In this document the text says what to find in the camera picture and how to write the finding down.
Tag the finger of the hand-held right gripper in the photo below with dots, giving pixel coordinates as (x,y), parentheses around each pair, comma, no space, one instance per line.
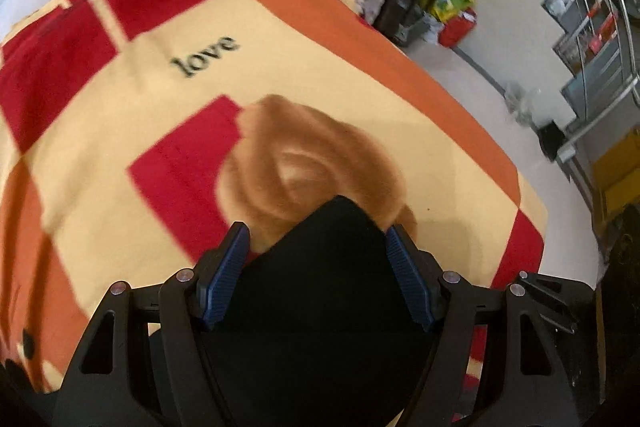
(560,299)

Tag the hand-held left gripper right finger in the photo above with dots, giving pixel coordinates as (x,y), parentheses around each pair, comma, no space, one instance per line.
(411,277)

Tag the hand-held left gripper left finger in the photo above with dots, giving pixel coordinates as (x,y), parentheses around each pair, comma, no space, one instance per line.
(226,277)

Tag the black pants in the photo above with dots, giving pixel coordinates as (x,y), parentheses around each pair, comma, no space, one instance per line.
(325,307)

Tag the yellow box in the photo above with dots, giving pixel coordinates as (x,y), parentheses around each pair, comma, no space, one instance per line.
(615,179)

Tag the small black box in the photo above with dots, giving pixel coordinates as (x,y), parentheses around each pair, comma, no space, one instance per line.
(551,139)

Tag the rose print blanket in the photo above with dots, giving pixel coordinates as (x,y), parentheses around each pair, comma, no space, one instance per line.
(310,72)

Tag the red bag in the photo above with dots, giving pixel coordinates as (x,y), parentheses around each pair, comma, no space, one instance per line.
(457,29)

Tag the metal shelf rack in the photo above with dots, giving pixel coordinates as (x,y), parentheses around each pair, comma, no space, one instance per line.
(595,17)

